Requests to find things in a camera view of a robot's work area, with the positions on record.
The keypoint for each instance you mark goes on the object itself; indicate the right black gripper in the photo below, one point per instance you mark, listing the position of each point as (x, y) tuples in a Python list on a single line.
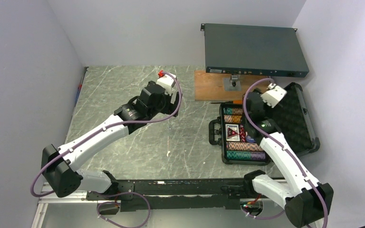
[(271, 111)]

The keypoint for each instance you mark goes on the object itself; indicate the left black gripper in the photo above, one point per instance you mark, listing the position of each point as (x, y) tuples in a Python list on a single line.
[(170, 108)]

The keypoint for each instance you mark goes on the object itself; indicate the red triangular dealer button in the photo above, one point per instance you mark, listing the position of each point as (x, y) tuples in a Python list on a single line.
[(232, 132)]

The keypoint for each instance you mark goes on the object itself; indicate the black poker set case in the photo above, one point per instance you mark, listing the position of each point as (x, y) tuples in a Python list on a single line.
[(292, 117)]

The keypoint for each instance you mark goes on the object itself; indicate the blue small blind button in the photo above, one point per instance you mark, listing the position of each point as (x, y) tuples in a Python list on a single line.
[(249, 139)]

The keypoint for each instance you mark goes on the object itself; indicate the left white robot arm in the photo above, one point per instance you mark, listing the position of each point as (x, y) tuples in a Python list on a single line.
[(61, 166)]

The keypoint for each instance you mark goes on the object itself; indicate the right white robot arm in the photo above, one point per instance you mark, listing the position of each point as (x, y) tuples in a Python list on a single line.
[(304, 198)]

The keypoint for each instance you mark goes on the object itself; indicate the poker chip row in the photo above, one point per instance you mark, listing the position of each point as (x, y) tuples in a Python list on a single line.
[(246, 156), (243, 146), (235, 119), (233, 111)]

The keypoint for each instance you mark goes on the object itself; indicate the top poker chip row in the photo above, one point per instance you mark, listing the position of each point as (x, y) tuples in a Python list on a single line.
[(233, 111)]

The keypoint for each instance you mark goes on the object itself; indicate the bottom poker chip row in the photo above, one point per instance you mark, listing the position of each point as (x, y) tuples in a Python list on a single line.
[(246, 156)]

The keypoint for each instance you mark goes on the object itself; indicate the wooden base board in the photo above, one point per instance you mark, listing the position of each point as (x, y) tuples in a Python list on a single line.
[(216, 87)]

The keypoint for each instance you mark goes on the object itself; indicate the dark grey rack server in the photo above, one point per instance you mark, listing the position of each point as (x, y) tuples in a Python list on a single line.
[(253, 50)]

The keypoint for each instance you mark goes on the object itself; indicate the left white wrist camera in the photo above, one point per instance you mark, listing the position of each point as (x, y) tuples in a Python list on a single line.
[(165, 81)]

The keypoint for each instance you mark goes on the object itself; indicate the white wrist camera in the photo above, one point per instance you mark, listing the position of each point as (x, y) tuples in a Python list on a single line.
[(273, 95), (165, 81)]

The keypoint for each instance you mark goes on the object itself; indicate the orange handled screwdriver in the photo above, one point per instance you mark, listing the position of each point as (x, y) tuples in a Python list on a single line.
[(236, 102)]

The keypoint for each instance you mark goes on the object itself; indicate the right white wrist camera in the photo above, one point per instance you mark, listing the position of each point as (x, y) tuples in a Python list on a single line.
[(273, 95)]

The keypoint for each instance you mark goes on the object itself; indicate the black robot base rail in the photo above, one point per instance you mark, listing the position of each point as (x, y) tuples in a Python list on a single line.
[(136, 195)]

